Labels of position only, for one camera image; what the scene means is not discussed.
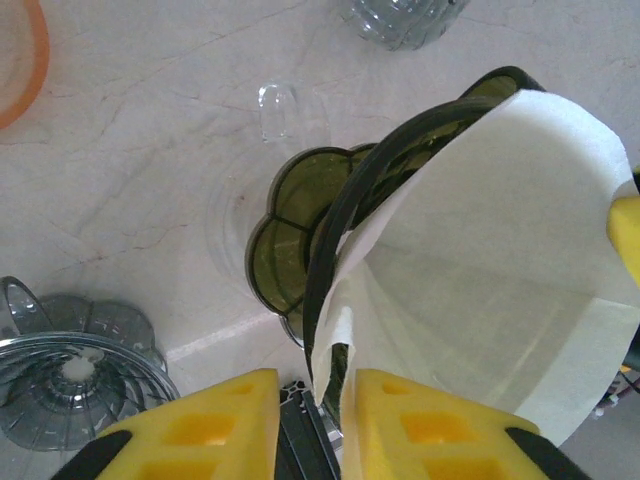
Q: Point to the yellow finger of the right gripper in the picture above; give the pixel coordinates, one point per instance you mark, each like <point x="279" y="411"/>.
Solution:
<point x="627" y="230"/>

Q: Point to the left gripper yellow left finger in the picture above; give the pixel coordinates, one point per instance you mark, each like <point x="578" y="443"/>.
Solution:
<point x="200" y="430"/>

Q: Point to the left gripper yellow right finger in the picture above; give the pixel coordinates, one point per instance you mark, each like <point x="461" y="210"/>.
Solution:
<point x="435" y="440"/>

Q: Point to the white paper coffee filter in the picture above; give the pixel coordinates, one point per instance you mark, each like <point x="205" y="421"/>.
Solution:
<point x="500" y="225"/>

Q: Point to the clear plastic coffee dripper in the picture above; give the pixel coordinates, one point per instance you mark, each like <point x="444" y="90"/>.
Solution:
<point x="400" y="25"/>

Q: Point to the orange glass server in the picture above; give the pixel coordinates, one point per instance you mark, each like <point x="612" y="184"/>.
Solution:
<point x="37" y="75"/>

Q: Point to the green plastic coffee dripper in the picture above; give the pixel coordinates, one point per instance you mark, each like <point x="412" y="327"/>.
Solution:
<point x="295" y="200"/>

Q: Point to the black aluminium extrusion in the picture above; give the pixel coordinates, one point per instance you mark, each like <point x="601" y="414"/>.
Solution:
<point x="305" y="440"/>

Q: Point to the clear glass server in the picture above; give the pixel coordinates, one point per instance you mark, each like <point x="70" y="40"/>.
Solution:
<point x="277" y="115"/>

